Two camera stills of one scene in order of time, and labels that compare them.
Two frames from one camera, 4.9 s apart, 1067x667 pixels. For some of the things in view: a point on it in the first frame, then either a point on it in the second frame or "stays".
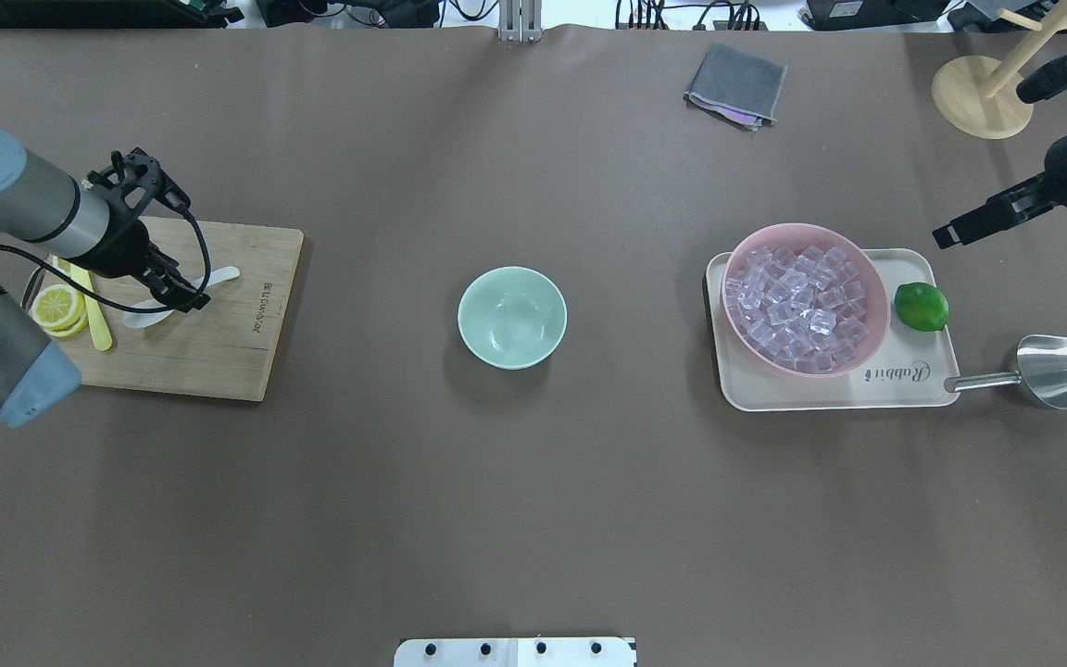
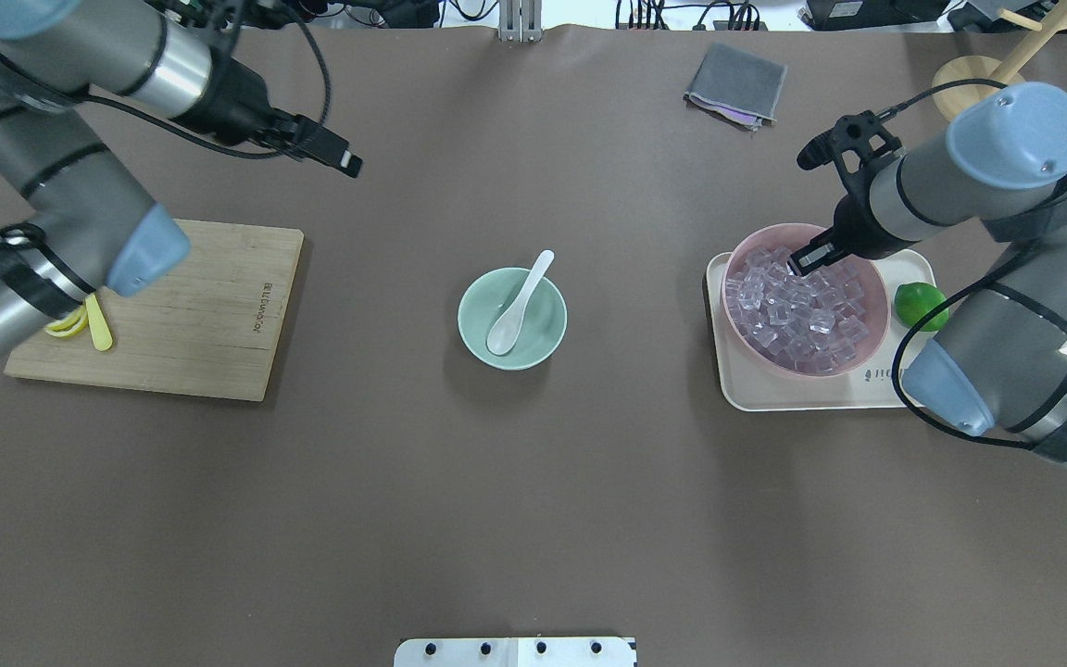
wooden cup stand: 978,94 stays
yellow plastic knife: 101,336 stays
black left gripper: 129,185 → 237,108
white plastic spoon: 139,319 → 505,332
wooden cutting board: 226,349 stays
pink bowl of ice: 803,300 stays
